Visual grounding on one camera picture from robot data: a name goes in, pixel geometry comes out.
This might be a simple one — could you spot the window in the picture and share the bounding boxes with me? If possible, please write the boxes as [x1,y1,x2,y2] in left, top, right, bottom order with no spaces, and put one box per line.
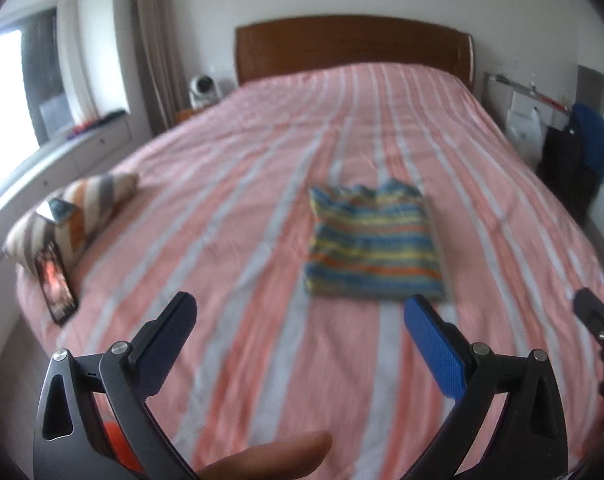
[0,8,76,194]

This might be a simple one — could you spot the brown curtain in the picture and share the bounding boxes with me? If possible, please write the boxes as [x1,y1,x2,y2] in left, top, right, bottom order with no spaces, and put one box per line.
[133,0,188,136]

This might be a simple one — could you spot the pink striped bed cover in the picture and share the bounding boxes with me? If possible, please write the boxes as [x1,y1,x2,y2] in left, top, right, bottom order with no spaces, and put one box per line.
[17,64,604,479]

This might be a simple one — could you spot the blue garment on rack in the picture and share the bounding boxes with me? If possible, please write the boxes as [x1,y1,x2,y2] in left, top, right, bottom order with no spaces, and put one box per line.
[569,103,604,183]

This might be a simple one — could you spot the orange stool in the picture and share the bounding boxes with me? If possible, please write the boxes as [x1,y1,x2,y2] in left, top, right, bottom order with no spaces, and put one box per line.
[104,419,146,476]

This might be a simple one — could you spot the striped pillow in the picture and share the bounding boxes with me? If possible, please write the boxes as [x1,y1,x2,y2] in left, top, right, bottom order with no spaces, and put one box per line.
[3,172,139,276]

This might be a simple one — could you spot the metal clothes rack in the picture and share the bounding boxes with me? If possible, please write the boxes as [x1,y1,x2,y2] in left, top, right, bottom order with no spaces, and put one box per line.
[481,72,572,117]

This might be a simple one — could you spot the wooden headboard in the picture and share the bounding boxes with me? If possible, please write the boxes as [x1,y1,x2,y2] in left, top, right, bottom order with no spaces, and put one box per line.
[235,14,476,90]

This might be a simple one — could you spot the striped knit sweater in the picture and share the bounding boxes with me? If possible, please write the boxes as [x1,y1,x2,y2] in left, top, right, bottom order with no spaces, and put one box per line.
[304,179,447,300]

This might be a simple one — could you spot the wooden nightstand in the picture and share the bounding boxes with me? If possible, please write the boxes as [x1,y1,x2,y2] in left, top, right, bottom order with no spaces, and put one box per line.
[175,107,206,125]

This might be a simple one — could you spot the small card on pillow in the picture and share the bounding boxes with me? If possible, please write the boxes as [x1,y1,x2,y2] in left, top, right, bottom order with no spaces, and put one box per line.
[35,197,78,226]

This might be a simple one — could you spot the white plastic bag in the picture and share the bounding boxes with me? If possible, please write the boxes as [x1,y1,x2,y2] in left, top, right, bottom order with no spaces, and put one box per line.
[505,107,544,166]

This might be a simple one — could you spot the person's left hand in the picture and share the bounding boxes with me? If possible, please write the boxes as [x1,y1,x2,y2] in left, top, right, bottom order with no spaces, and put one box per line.
[197,431,334,480]

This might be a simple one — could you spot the smartphone with red screen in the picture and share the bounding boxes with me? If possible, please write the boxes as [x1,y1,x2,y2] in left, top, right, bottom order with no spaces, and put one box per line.
[34,240,78,326]

